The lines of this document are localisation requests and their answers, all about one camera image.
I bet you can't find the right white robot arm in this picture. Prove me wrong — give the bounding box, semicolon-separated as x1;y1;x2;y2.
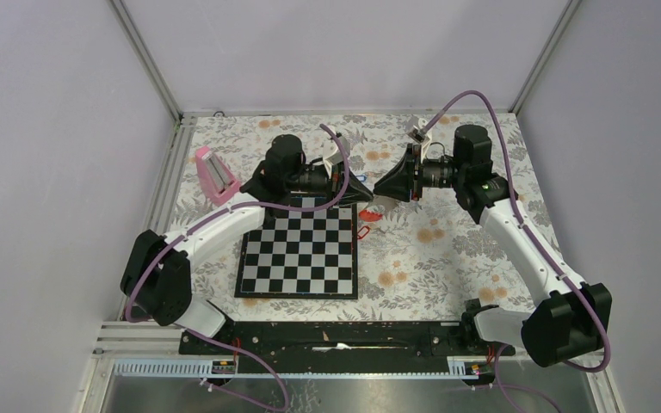
374;125;612;367

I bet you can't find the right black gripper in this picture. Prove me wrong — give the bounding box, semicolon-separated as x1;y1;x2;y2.
373;144;466;203

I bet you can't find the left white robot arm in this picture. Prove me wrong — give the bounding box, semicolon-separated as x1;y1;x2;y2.
120;133;374;354

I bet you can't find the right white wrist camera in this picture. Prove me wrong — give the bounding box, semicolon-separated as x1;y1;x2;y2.
405;116;432;148

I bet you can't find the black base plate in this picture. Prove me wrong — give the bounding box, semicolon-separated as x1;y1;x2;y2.
178;321;501;375

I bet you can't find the pink metronome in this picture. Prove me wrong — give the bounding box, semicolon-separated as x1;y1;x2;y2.
195;146;241;206

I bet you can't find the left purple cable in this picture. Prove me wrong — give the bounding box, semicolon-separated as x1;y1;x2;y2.
124;123;351;413

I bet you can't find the floral table mat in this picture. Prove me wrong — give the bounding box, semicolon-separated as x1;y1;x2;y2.
190;114;534;321

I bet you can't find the black white chessboard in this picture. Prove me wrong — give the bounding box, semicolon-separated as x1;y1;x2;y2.
234;205;358;299

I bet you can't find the purple cable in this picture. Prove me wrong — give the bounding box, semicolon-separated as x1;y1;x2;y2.
124;123;351;413
421;89;612;413

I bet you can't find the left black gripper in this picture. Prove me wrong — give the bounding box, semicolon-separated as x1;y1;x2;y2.
286;160;374;210

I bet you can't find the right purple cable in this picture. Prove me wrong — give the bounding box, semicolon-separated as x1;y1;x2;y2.
421;89;612;413

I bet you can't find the keyring with red fob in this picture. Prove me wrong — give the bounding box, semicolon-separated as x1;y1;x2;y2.
358;196;400;222

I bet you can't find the red key tag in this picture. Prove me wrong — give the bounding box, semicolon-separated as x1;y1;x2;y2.
356;225;371;240

